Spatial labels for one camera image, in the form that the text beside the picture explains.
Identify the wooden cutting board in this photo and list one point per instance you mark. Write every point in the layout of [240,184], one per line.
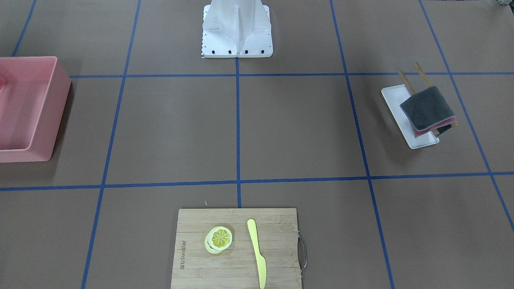
[235,267]

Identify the pink plastic bin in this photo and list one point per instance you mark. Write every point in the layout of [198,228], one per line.
[34,92]

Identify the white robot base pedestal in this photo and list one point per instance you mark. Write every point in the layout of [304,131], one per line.
[236,28]

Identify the wooden stick far side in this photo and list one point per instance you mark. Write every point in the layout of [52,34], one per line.
[449,117]

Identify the wooden stick near tray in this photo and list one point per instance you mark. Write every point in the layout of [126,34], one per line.
[405,82]

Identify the yellow lemon slices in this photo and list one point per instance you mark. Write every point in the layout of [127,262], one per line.
[218,239]

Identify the yellow plastic knife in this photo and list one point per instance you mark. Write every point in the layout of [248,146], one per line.
[260,260]

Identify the white rectangular tray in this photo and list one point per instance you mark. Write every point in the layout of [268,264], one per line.
[394,96]

